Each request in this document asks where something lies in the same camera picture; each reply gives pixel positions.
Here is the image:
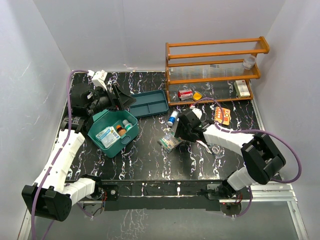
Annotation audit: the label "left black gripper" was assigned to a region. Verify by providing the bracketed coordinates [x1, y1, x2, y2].
[86, 84, 136, 116]

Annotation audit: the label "white blue pill bottle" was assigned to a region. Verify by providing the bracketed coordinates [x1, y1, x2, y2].
[167, 110, 179, 127]

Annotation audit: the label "clear bag of bandages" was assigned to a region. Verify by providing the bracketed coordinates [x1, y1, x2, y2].
[158, 132, 184, 154]

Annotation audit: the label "white green cap bottle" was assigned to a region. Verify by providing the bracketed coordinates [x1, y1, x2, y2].
[122, 119, 133, 131]

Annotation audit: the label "brown medicine bottle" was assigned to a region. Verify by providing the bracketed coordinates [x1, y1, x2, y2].
[116, 124, 127, 137]

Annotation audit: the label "white blue gauze packet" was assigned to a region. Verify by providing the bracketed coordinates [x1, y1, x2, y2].
[95, 126, 121, 149]

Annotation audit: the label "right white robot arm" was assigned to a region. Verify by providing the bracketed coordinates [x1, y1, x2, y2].
[174, 109, 286, 199]

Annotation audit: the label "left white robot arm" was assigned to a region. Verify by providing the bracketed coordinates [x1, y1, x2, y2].
[21, 84, 136, 222]

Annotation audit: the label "red white medicine box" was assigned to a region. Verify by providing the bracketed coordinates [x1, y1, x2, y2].
[177, 89, 193, 101]

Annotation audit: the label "white green medicine box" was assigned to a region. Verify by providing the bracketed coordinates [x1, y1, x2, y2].
[234, 80, 251, 99]

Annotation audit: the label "dark teal divider tray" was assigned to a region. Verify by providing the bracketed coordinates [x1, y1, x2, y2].
[129, 89, 169, 118]

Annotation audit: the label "yellow orange small object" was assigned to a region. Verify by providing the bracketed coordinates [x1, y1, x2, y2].
[192, 92, 203, 102]

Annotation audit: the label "orange notepad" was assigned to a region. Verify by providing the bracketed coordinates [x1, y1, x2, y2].
[214, 106, 231, 126]

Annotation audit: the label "orange wooden shelf rack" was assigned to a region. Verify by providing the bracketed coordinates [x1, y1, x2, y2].
[165, 36, 270, 106]

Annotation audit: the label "clear plastic cup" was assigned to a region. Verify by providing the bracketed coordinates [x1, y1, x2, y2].
[242, 55, 257, 70]

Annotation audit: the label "black handled scissors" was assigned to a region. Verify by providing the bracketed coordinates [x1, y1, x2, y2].
[196, 140, 212, 154]

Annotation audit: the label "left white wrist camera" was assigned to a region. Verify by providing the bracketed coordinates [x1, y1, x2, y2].
[87, 70, 108, 91]

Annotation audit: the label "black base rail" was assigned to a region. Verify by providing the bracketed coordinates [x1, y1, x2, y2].
[74, 178, 253, 213]

